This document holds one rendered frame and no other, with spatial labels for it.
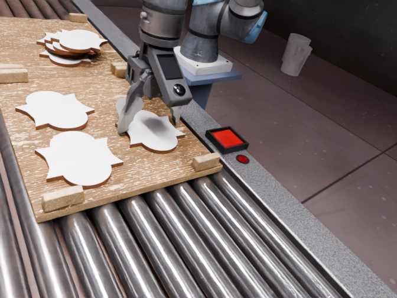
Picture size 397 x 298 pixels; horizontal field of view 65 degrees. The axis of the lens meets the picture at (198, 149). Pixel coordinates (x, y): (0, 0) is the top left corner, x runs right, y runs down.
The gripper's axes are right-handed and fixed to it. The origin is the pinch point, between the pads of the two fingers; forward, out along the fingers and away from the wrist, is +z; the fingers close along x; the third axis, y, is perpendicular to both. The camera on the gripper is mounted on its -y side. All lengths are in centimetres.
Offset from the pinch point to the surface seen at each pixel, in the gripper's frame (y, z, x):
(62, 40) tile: 36.6, -5.4, 7.8
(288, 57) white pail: 195, 70, -310
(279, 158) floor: 58, 93, -157
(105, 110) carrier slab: 10.3, 0.3, 6.0
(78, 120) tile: 6.2, -0.7, 13.2
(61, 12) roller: 82, 1, -4
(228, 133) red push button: -4.5, 1.3, -19.0
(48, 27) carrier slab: 60, -1, 6
